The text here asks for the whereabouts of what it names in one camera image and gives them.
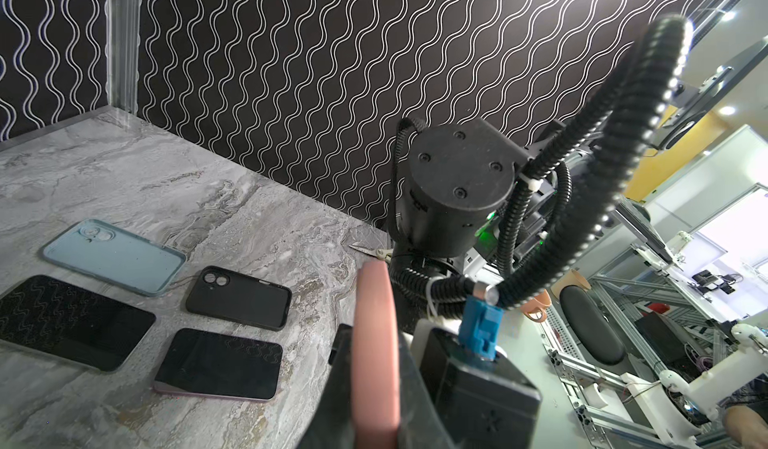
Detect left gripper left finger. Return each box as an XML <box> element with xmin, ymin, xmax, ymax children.
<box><xmin>298</xmin><ymin>324</ymin><xmax>354</xmax><ymax>449</ymax></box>

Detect white scissors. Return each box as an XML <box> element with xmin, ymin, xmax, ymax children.
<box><xmin>348</xmin><ymin>244</ymin><xmax>393</xmax><ymax>263</ymax></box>

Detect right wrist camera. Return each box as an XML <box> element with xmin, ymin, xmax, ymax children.
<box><xmin>411</xmin><ymin>297</ymin><xmax>542</xmax><ymax>448</ymax></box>

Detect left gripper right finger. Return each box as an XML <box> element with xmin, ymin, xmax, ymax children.
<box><xmin>397</xmin><ymin>333</ymin><xmax>455</xmax><ymax>448</ymax></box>

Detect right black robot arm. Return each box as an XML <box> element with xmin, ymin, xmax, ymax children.
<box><xmin>387</xmin><ymin>118</ymin><xmax>601</xmax><ymax>259</ymax></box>

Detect black phone case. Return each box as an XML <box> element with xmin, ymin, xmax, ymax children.
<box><xmin>185</xmin><ymin>266</ymin><xmax>292</xmax><ymax>332</ymax></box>

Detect pale blue phone case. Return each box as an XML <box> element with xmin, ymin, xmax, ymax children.
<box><xmin>41</xmin><ymin>219</ymin><xmax>186</xmax><ymax>297</ymax></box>

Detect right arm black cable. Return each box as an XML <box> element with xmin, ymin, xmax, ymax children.
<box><xmin>386</xmin><ymin>13</ymin><xmax>696</xmax><ymax>321</ymax></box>

